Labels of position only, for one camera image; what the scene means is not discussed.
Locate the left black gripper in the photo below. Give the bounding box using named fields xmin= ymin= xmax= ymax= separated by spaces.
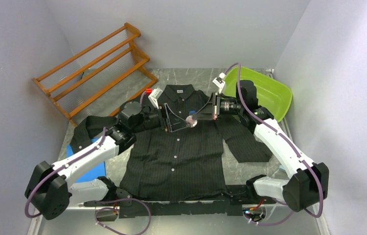
xmin=132 ymin=103 xmax=190 ymax=134

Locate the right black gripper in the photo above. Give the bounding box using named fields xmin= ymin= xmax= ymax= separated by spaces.
xmin=193 ymin=92 xmax=244 ymax=121

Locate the black pinstriped shirt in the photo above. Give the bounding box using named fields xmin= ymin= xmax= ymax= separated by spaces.
xmin=70 ymin=84 xmax=273 ymax=202

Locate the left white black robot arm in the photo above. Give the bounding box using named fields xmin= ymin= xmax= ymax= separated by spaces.
xmin=24 ymin=102 xmax=197 ymax=220

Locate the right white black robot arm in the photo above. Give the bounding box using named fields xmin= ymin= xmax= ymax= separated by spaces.
xmin=192 ymin=80 xmax=329 ymax=218

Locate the lime green plastic basin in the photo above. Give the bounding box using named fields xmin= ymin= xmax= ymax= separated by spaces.
xmin=218 ymin=66 xmax=293 ymax=122

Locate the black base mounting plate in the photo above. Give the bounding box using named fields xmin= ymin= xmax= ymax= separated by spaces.
xmin=84 ymin=185 xmax=275 ymax=218

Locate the orange wooden shoe rack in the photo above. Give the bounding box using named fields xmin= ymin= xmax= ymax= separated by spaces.
xmin=32 ymin=23 xmax=158 ymax=126

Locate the blue flat mat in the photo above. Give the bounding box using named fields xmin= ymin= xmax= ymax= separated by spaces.
xmin=66 ymin=138 xmax=107 ymax=184

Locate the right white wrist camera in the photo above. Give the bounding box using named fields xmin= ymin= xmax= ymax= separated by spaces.
xmin=212 ymin=72 xmax=227 ymax=94

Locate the aluminium frame rail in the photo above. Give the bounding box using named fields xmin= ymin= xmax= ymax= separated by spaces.
xmin=35 ymin=185 xmax=321 ymax=211

